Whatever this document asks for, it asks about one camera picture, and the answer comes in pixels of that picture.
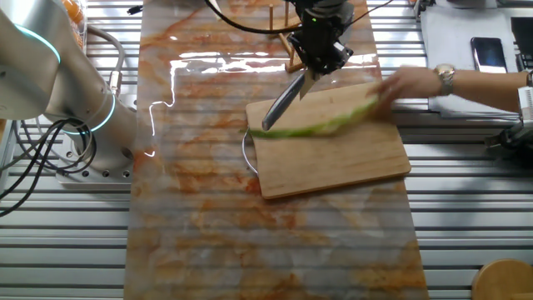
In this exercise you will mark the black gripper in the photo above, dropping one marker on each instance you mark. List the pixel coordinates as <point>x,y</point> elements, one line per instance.
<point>322,41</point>

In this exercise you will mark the steel cleaver knife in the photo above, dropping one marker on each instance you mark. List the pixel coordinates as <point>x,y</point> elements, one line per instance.
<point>283,102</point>

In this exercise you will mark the green scallion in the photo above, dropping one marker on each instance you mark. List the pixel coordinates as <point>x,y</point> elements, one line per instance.
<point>312,130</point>

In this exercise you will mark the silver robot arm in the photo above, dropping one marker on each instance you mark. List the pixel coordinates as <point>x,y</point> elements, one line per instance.
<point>50,71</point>

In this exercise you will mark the bare person forearm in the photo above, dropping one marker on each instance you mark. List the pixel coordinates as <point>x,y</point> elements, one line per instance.
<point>487,87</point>

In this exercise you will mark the bare person hand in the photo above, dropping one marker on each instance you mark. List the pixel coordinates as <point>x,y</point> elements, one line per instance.
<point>410,83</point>

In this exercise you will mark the wooden knife rack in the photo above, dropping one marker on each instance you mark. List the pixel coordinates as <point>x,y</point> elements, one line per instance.
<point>293,66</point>

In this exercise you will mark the long white green leek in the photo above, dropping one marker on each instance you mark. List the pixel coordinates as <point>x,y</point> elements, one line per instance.
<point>214,5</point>

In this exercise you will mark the wooden cutting board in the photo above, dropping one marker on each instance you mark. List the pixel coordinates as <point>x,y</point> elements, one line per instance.
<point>333,162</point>

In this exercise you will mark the white paper sheets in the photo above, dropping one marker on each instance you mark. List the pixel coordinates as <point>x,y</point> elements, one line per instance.
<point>449,41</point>

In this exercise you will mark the silver wristwatch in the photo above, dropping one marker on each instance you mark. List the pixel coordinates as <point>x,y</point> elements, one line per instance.
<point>445,79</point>

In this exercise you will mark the black smartphone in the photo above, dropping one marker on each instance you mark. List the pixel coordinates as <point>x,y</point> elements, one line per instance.
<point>489,54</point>

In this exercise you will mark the small black plug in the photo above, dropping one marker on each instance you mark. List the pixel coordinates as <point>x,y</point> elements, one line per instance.
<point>134,10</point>

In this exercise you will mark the black keyboard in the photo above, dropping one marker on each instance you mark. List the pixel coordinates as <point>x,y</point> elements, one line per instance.
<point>525,62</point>

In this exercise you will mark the orange marble pattern mat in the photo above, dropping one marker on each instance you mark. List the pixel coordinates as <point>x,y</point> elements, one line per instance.
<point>250,233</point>

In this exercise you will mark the clear plastic fruit box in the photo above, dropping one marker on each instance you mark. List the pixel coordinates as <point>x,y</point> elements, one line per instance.
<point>79,33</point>

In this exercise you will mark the orange fruit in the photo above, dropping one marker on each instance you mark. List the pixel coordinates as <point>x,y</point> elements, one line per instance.
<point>73,10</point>

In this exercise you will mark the wooden mug tree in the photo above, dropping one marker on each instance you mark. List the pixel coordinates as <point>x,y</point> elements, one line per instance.
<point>504,281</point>

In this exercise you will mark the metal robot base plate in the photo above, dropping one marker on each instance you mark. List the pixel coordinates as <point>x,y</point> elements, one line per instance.
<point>96,180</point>

